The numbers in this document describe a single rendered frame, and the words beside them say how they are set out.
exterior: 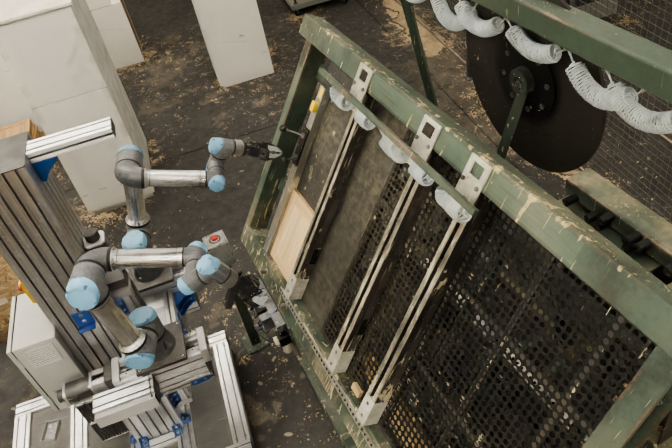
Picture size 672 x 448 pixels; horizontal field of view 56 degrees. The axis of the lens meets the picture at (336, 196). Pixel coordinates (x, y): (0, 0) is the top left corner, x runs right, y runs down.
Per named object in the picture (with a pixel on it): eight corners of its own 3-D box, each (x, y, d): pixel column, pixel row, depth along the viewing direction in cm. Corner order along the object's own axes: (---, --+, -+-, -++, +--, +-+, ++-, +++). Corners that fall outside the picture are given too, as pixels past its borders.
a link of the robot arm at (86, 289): (163, 339, 266) (95, 255, 231) (159, 370, 255) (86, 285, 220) (137, 346, 268) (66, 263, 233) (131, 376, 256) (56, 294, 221)
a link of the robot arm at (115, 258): (83, 260, 247) (209, 256, 252) (76, 280, 239) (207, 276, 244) (76, 238, 240) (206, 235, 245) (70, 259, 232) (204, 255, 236)
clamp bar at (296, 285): (294, 288, 312) (251, 289, 298) (381, 66, 262) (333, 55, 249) (302, 301, 304) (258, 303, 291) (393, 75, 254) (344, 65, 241)
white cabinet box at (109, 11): (94, 59, 759) (68, 2, 712) (141, 45, 767) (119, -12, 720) (95, 75, 725) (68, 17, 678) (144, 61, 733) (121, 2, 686)
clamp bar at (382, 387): (367, 408, 256) (317, 416, 243) (495, 155, 207) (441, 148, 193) (379, 427, 249) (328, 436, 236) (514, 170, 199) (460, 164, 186)
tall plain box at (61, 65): (87, 161, 590) (-7, -19, 477) (150, 142, 599) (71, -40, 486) (89, 220, 523) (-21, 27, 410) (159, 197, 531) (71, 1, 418)
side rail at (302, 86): (263, 222, 358) (245, 221, 352) (326, 39, 312) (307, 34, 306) (267, 228, 354) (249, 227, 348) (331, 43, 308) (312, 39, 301)
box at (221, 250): (210, 259, 356) (201, 237, 344) (230, 251, 359) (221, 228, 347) (217, 273, 347) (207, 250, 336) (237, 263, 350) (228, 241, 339)
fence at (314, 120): (269, 248, 337) (263, 248, 335) (327, 85, 297) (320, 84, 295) (273, 253, 333) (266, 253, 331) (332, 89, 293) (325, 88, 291)
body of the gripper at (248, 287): (264, 292, 241) (243, 279, 233) (248, 306, 242) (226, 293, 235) (260, 279, 247) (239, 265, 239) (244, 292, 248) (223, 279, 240)
